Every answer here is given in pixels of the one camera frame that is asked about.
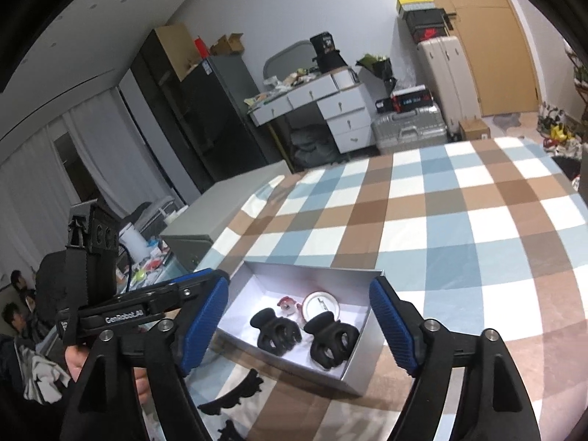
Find tall cardboard sheet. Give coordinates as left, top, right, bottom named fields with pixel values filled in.
left=154, top=23, right=203, bottom=81

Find wooden door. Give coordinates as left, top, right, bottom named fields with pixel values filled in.
left=404, top=0, right=538, bottom=118

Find small cardboard box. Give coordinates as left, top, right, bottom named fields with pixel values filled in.
left=458, top=118, right=492, bottom=141

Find black hair claw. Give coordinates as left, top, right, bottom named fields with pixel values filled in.
left=250, top=307, right=303, bottom=356
left=303, top=312, right=360, bottom=370

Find silver suitcase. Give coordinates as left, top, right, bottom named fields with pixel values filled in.
left=371, top=105, right=448, bottom=156

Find checked tablecloth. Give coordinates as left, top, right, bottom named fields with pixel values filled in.
left=138, top=137, right=588, bottom=441

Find black cable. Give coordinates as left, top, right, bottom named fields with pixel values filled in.
left=117, top=243, right=135, bottom=295

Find white round badge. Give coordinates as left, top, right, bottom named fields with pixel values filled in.
left=302, top=291, right=341, bottom=327

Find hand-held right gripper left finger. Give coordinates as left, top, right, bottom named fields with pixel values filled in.
left=60, top=276, right=230, bottom=441

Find black wavy hair clip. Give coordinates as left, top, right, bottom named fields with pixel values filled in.
left=217, top=418, right=246, bottom=441
left=197, top=369, right=265, bottom=416

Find person's left forearm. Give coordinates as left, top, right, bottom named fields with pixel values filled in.
left=34, top=250, right=69, bottom=345

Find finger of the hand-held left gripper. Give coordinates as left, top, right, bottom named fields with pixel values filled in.
left=147, top=269, right=229, bottom=320

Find black red shoe box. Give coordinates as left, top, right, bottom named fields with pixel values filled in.
left=406, top=21, right=453, bottom=46

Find pile of desk clutter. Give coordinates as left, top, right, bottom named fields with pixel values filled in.
left=243, top=67, right=322, bottom=111

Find black wrapped flower bouquet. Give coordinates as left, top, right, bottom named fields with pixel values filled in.
left=356, top=54, right=398, bottom=97

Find grey cardboard box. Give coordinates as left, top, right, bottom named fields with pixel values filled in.
left=214, top=261, right=387, bottom=398

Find yellow shoe box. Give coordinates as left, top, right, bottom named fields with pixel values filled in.
left=396, top=0, right=435, bottom=18

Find grey arched mirror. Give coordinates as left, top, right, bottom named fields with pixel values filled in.
left=263, top=40, right=318, bottom=83

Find pile of shoes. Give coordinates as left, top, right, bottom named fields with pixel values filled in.
left=537, top=101, right=588, bottom=157

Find person's left hand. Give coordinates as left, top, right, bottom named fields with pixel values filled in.
left=64, top=344, right=154, bottom=405

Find dark grey refrigerator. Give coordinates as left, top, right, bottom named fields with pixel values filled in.
left=177, top=54, right=272, bottom=180

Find pile of small table clutter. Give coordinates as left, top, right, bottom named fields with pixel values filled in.
left=117, top=239, right=173, bottom=288

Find red white charm clip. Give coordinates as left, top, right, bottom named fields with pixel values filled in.
left=276, top=296, right=304, bottom=320

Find white grey clothes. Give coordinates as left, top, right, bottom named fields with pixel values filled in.
left=16, top=344, right=72, bottom=405

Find grey clothes pile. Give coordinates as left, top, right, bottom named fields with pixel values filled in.
left=289, top=126, right=341, bottom=171

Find white suitcase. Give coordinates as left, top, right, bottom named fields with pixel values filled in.
left=416, top=35, right=483, bottom=141

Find dark wardrobe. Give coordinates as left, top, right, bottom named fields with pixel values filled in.
left=131, top=28, right=221, bottom=194

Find open cardboard box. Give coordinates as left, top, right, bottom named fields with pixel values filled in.
left=210, top=33, right=245, bottom=57

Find grey floor mat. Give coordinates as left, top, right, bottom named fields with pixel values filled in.
left=491, top=112, right=524, bottom=130

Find white thermos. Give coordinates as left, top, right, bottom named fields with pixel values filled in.
left=120, top=224, right=148, bottom=262

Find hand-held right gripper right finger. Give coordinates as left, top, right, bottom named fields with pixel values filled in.
left=369, top=276, right=543, bottom=441

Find white vanity desk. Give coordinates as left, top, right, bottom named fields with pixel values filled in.
left=248, top=68, right=374, bottom=171

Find white curtain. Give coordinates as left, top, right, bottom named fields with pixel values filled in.
left=0, top=87, right=184, bottom=286

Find black hat box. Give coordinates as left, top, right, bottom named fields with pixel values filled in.
left=309, top=32, right=350, bottom=74

